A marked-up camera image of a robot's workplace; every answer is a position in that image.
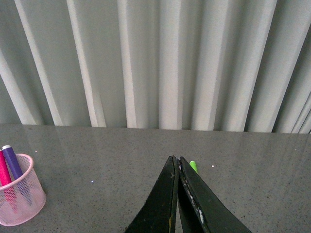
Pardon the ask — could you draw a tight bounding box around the purple highlighter pen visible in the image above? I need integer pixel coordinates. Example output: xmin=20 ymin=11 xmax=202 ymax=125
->
xmin=2 ymin=145 xmax=32 ymax=206

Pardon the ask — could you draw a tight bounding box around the green highlighter pen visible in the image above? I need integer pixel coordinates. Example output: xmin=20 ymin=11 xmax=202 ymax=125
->
xmin=190 ymin=161 xmax=198 ymax=174

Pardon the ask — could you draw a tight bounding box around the white pleated curtain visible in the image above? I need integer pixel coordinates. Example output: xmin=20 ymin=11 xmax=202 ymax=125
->
xmin=0 ymin=0 xmax=311 ymax=133

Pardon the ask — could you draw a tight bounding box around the pink highlighter pen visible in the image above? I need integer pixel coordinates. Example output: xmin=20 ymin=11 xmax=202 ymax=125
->
xmin=0 ymin=149 xmax=17 ymax=214

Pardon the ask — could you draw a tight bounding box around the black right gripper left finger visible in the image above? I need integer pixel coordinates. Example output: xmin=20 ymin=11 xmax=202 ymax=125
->
xmin=125 ymin=156 xmax=179 ymax=233

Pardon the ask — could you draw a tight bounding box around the pink mesh pen cup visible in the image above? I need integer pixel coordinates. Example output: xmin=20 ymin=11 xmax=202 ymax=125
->
xmin=0 ymin=153 xmax=47 ymax=227

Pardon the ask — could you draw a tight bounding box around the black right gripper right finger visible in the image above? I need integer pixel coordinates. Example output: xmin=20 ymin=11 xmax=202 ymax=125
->
xmin=177 ymin=157 xmax=250 ymax=233

